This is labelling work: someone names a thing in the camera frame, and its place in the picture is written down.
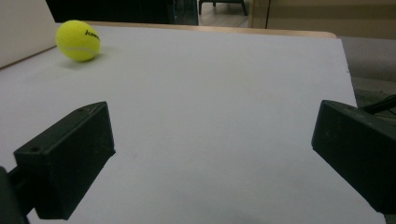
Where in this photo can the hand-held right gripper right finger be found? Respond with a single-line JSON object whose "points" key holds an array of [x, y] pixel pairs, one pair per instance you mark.
{"points": [[358, 155]]}

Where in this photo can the yellow tennis ball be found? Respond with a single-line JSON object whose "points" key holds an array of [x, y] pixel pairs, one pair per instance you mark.
{"points": [[77, 40]]}

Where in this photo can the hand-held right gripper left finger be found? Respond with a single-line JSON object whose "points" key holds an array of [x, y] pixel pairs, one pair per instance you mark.
{"points": [[65, 161]]}

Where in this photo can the dark cabinet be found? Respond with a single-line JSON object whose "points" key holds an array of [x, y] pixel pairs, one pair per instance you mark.
{"points": [[121, 11]]}

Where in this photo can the white board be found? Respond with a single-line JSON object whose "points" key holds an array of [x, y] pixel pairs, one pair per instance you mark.
{"points": [[21, 28]]}

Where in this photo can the dark stool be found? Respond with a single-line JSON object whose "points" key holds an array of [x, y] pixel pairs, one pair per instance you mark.
{"points": [[222, 4]]}

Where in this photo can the beige cabinet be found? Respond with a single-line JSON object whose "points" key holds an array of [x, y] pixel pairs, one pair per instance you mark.
{"points": [[323, 17]]}

